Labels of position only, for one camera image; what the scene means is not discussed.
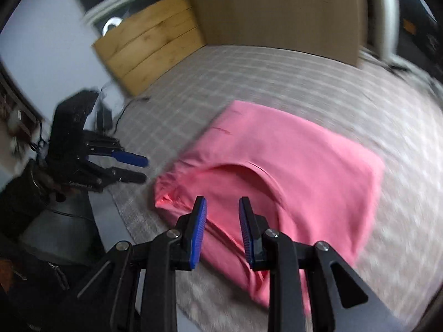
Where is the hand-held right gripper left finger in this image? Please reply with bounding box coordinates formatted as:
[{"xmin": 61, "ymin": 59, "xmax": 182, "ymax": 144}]
[{"xmin": 59, "ymin": 195, "xmax": 208, "ymax": 332}]

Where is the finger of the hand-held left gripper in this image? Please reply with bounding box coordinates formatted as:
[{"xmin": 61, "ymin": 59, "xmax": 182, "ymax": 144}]
[
  {"xmin": 83, "ymin": 161, "xmax": 148, "ymax": 185},
  {"xmin": 85, "ymin": 135, "xmax": 149, "ymax": 167}
]

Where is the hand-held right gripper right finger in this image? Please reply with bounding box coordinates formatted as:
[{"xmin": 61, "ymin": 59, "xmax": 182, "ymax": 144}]
[{"xmin": 238, "ymin": 196, "xmax": 404, "ymax": 332}]

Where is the pink t-shirt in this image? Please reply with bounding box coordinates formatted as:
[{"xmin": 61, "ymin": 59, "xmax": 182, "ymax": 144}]
[{"xmin": 152, "ymin": 100, "xmax": 386, "ymax": 317}]

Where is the wooden shelf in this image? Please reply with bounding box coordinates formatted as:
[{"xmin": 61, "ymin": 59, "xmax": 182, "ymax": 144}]
[{"xmin": 0, "ymin": 66, "xmax": 45, "ymax": 153}]

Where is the wooden plank headboard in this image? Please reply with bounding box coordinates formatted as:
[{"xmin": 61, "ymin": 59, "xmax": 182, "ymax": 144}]
[{"xmin": 92, "ymin": 0, "xmax": 206, "ymax": 97}]

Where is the checked beige blanket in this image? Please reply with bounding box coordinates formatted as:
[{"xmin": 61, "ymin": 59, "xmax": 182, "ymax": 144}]
[{"xmin": 88, "ymin": 45, "xmax": 443, "ymax": 332}]

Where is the brown board panel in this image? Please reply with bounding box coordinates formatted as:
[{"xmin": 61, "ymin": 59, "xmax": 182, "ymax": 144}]
[{"xmin": 183, "ymin": 0, "xmax": 367, "ymax": 70}]

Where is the black cable with plug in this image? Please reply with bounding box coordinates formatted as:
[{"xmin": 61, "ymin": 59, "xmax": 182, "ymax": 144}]
[{"xmin": 111, "ymin": 96, "xmax": 151, "ymax": 135}]

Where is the white door frame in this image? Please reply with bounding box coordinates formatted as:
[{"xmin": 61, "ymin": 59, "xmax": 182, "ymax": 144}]
[{"xmin": 363, "ymin": 0, "xmax": 402, "ymax": 63}]

